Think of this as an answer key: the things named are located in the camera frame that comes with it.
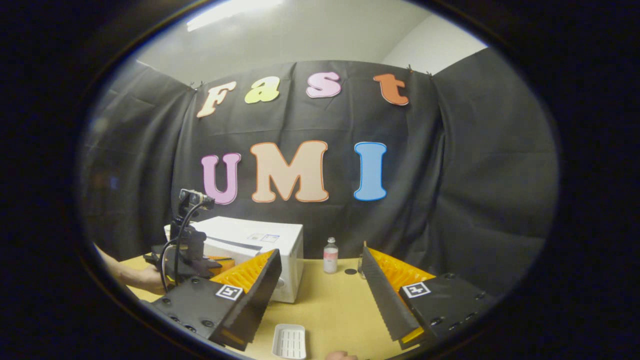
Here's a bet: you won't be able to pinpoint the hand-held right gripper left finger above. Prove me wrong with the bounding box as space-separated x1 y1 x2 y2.
150 249 282 352

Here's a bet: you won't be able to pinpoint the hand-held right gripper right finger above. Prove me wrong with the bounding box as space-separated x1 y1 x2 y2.
360 241 496 351

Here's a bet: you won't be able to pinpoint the white microwave oven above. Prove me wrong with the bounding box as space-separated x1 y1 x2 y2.
164 216 305 304

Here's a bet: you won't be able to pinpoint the small white plastic tray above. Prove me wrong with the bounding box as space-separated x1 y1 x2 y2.
271 323 307 360

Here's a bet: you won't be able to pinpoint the small clear bottle pink label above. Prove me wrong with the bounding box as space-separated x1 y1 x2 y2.
323 237 339 275

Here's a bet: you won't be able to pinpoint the black cable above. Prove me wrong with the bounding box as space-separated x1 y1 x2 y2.
159 200 213 293

